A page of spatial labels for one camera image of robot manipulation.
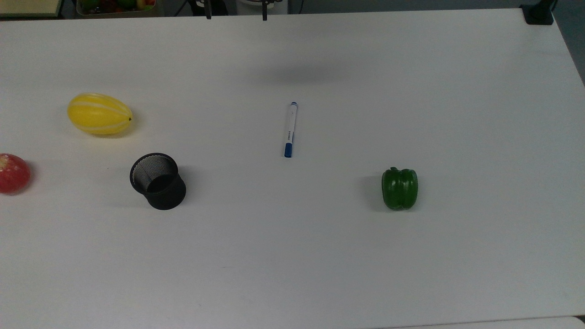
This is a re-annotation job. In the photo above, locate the black mesh pen cup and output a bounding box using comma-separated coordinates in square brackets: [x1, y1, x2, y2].
[129, 153, 187, 211]

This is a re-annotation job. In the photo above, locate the black clamp stand base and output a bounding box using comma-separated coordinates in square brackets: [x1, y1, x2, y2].
[520, 0, 557, 26]

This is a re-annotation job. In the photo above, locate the green bell pepper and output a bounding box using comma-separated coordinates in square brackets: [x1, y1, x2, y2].
[381, 167, 419, 212]

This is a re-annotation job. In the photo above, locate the yellow striped melon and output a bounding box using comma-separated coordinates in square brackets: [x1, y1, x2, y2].
[67, 93, 133, 136]

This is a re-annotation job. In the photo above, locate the beige board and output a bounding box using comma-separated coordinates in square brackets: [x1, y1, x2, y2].
[0, 0, 64, 18]

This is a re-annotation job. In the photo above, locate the clear box of fruit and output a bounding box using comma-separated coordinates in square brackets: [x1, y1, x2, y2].
[76, 0, 159, 17]

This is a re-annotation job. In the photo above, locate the white marker with blue cap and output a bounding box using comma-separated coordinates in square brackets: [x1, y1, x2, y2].
[284, 101, 299, 159]

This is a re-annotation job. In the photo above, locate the red apple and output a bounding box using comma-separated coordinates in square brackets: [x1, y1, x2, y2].
[0, 154, 32, 195]

